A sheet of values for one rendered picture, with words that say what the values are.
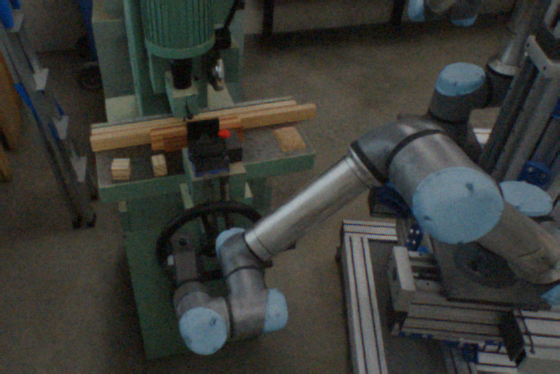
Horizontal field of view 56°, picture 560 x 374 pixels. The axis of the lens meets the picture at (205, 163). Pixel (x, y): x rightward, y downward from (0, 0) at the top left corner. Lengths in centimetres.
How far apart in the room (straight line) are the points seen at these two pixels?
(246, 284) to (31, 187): 198
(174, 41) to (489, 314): 101
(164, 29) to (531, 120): 87
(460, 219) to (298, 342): 136
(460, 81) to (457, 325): 65
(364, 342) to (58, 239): 141
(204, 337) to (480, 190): 49
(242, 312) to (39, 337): 139
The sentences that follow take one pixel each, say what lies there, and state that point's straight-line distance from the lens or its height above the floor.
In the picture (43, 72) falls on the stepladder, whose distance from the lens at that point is 222.
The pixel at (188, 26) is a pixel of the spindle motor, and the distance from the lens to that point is 123.
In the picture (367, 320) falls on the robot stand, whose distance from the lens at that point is 195.
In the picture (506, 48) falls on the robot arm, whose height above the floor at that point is 112.
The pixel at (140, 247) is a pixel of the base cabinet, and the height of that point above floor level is 64.
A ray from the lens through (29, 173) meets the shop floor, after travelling 291.
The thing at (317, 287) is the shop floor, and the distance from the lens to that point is 228.
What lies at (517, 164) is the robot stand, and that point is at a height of 98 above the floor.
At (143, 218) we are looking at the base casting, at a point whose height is 76.
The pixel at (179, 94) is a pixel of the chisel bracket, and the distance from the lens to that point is 137.
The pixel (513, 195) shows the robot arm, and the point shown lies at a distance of 127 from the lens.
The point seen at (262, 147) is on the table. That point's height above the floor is 90.
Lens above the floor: 182
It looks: 41 degrees down
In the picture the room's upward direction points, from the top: 2 degrees counter-clockwise
